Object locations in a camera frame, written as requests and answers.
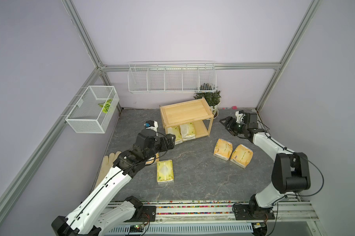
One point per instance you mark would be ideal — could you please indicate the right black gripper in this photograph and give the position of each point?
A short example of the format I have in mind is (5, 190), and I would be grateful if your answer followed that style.
(231, 126)

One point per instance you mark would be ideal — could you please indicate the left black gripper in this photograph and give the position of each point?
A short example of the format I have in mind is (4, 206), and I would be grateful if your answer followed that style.
(170, 142)

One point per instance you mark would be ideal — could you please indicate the green tissue pack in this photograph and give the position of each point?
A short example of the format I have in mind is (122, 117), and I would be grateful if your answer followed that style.
(165, 173)
(187, 131)
(175, 131)

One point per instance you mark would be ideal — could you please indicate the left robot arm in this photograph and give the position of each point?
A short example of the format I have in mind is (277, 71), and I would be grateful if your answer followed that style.
(88, 219)

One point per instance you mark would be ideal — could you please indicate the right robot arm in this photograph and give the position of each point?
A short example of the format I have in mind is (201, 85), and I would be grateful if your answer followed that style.
(290, 172)

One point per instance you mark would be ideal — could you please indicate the orange tissue pack centre-right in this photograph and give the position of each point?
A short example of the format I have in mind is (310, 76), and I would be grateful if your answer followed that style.
(223, 149)

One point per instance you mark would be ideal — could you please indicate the wooden two-tier shelf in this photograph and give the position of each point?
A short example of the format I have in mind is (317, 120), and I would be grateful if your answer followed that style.
(195, 111)

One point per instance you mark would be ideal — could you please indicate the orange tissue pack left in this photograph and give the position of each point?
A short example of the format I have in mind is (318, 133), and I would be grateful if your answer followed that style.
(153, 160)

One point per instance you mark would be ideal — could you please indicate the orange tissue pack far-right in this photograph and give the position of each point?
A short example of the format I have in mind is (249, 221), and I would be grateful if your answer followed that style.
(241, 156)

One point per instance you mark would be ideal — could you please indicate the potted green plant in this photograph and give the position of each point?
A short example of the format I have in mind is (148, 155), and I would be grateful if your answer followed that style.
(212, 96)

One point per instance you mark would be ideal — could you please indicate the beige work glove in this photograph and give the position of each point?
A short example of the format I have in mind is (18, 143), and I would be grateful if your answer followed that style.
(106, 165)

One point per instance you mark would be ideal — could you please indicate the green leaf toy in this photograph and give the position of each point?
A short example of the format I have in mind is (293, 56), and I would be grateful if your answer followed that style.
(106, 106)

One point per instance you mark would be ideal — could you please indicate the green circuit board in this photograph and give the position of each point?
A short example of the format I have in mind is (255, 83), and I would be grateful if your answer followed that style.
(136, 229)

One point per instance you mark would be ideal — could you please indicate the long white wire basket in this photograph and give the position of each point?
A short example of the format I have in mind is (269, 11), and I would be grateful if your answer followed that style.
(172, 76)

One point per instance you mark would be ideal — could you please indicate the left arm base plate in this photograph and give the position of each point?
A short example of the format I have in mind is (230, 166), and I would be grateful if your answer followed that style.
(146, 214)

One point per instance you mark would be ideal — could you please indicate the white wire cube basket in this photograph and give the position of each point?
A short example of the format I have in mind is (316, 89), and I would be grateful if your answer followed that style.
(86, 115)

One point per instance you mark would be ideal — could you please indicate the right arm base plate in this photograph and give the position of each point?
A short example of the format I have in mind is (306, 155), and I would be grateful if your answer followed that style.
(253, 212)

